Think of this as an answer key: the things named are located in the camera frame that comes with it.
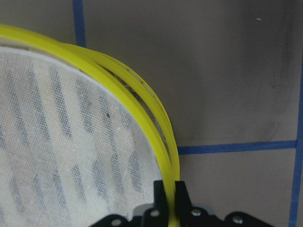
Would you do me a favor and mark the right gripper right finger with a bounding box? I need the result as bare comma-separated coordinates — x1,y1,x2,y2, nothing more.
175,181,192,213

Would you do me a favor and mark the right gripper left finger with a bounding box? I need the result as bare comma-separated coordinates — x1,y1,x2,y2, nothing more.
153,180,169,213

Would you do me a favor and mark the yellow steamer layer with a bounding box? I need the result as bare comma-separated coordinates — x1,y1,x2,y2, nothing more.
0,25,177,227
62,43,180,181

